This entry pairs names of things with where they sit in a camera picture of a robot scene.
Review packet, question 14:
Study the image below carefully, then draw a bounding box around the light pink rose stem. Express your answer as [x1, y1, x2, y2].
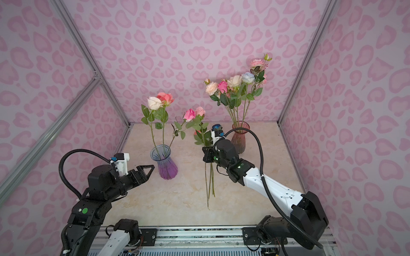
[250, 53, 272, 83]

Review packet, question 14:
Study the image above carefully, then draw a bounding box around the pink bud rose stem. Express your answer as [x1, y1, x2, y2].
[193, 107, 216, 209]

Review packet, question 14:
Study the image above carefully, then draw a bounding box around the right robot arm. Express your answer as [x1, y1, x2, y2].
[202, 139, 329, 250]

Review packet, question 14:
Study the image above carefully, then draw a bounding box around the white blue rose stem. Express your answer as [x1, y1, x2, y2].
[239, 72, 265, 101]

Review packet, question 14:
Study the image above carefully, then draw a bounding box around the peach rose stem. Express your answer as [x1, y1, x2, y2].
[205, 79, 231, 118]

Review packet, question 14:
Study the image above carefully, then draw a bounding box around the aluminium diagonal frame bar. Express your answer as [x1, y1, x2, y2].
[1, 76, 101, 205]

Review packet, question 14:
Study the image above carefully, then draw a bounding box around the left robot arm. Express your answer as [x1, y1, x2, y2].
[60, 165, 155, 256]

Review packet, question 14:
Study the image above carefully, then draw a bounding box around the aluminium frame post left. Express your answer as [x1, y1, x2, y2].
[50, 0, 131, 128]

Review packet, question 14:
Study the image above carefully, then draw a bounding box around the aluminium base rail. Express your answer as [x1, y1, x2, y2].
[120, 225, 341, 256]

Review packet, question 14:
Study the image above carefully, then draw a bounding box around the aluminium frame post right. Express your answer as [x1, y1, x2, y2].
[277, 0, 340, 128]

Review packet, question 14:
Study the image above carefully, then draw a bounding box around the dark pink rose stem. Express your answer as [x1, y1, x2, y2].
[218, 80, 238, 125]

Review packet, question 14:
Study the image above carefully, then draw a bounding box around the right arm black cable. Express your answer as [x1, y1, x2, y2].
[212, 127, 324, 250]

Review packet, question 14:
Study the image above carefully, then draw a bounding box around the cream white rose stem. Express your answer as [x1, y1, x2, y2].
[227, 75, 242, 90]

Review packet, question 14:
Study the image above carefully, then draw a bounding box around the magenta rose stem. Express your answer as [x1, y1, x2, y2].
[169, 108, 196, 148]

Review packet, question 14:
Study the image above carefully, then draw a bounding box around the red grey glass vase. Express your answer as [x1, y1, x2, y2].
[231, 121, 250, 154]

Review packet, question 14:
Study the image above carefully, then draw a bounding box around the aluminium frame post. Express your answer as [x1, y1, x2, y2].
[277, 0, 340, 128]
[50, 0, 131, 128]

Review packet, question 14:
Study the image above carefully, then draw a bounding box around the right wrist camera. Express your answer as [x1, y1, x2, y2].
[211, 129, 225, 145]

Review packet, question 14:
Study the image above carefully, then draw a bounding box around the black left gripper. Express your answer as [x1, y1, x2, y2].
[106, 163, 154, 202]

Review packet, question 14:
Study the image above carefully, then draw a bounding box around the purple blue glass vase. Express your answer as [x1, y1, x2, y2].
[150, 145, 178, 180]

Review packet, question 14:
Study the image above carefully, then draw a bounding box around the coral red rose stem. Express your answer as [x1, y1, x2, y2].
[155, 92, 175, 145]

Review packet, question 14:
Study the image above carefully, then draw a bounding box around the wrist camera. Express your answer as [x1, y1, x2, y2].
[211, 129, 225, 145]
[110, 153, 130, 177]

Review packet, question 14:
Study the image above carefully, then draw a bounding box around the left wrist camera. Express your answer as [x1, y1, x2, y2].
[110, 153, 130, 177]

